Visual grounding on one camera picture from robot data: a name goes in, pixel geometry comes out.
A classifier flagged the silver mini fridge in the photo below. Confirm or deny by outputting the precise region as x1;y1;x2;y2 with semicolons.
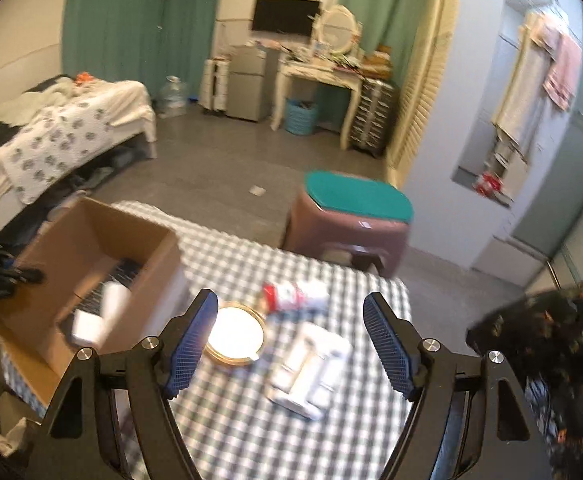
226;44;280;122

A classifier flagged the white hanging towel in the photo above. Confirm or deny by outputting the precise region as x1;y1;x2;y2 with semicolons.
491;10;552;146

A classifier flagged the bed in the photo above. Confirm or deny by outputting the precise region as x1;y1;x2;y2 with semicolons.
0;74;156;241

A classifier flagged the white blanket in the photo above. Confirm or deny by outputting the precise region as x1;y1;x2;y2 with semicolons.
89;80;156;143

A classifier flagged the patterned quilted bed pad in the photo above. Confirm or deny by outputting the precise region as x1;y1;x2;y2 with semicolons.
4;97;117;206

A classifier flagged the clutter of vanity items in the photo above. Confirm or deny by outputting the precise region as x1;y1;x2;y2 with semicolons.
252;37;362;68

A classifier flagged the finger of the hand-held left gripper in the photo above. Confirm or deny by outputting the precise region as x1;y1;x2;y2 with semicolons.
0;237;45;303

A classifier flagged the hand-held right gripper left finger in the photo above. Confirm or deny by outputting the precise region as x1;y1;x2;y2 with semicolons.
42;289;220;480

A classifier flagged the pale green bedding pile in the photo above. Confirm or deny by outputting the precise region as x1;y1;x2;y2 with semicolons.
22;77;80;111

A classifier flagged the blue laundry basket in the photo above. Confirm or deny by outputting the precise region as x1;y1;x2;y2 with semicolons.
285;99;318;136

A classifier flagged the green curtain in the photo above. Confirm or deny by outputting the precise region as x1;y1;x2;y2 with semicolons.
339;0;447;61
156;0;227;96
62;0;160;86

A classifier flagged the cardboard box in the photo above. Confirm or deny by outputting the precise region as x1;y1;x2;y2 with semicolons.
0;197;190;408

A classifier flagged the dark floral garment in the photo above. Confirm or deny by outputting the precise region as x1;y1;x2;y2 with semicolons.
465;282;583;480

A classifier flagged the oval vanity mirror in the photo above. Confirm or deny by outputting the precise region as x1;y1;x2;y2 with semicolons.
314;4;362;56

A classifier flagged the wall television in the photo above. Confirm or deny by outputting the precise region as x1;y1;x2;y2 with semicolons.
252;0;321;38

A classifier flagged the black remote control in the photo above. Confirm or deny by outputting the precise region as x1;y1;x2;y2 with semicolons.
79;258;145;311

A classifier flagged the teal seat cushion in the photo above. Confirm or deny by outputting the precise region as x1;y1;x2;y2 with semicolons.
305;170;415;226

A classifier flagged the white vanity table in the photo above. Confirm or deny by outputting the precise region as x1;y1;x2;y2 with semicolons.
272;57;362;150

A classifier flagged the white plastic bottle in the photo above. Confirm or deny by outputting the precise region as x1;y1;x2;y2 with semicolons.
99;282;132;348

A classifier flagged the white power adapter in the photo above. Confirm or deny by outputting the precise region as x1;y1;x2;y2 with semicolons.
72;310;105;346

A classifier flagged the pink plastic stool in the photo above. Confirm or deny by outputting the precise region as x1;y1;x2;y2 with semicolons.
282;192;409;278

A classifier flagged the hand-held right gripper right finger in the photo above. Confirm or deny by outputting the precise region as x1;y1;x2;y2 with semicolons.
363;292;547;480

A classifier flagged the grey checkered tablecloth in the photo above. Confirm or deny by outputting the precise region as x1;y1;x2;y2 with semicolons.
2;200;415;480

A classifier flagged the red floral bag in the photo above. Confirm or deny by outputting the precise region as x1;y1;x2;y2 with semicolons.
474;170;505;196

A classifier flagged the frosted glass door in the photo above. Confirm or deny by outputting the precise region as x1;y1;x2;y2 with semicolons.
511;110;583;261

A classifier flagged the clear water jug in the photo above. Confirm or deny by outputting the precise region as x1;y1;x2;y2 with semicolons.
159;76;188;118

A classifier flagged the pink hanging towel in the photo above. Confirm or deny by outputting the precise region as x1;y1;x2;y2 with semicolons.
544;22;583;111

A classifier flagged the white toothbrush kit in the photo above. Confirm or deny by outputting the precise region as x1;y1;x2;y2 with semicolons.
266;322;352;418

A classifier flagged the white bottle with red cap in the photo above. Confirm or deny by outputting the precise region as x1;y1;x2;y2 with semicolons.
262;280;329;313

